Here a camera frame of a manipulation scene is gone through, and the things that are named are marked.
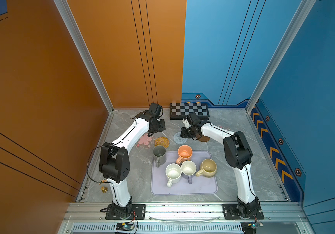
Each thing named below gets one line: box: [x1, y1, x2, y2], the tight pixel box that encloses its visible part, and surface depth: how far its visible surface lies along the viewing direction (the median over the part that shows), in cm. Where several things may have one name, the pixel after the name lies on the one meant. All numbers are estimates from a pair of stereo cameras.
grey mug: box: [152, 145, 167, 168], surface depth 86 cm
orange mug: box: [176, 144, 193, 165], surface depth 88 cm
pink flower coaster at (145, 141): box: [135, 132, 156, 149], surface depth 102 cm
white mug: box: [165, 162, 183, 188], surface depth 82 cm
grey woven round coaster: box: [173, 131, 188, 145], surface depth 102 cm
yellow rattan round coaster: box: [154, 136, 170, 149], surface depth 102 cm
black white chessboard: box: [169, 102, 210, 120], surface depth 118 cm
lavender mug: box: [180, 159, 197, 185], surface depth 84 cm
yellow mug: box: [195, 158, 218, 178], surface depth 82 cm
